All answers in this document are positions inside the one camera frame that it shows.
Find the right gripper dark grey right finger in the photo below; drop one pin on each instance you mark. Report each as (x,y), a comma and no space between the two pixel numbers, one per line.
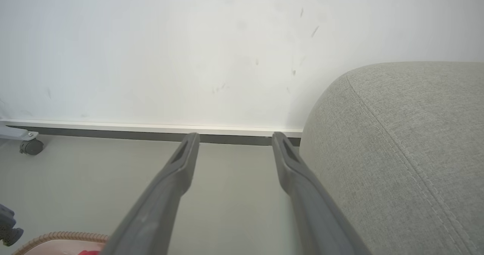
(314,209)

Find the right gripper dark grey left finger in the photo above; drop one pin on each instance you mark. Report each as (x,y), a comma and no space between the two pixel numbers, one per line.
(159,202)

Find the red jersey with white stripes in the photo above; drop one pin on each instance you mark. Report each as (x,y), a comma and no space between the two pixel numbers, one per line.
(89,252)

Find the white perforated laundry basket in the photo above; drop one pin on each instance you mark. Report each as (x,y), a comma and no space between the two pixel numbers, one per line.
(60,245)

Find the white baseboard with dark strip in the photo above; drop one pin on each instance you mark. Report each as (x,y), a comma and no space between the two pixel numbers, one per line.
(113,129)

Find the grey fabric sofa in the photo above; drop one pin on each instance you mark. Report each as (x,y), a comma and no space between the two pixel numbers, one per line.
(397,153)

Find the grey caster wheel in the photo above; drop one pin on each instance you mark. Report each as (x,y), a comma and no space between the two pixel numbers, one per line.
(32,147)

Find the caster wheel with metal leg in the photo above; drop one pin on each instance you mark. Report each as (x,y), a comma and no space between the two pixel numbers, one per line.
(11,132)

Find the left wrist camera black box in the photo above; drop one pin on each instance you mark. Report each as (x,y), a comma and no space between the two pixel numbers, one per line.
(10,237)

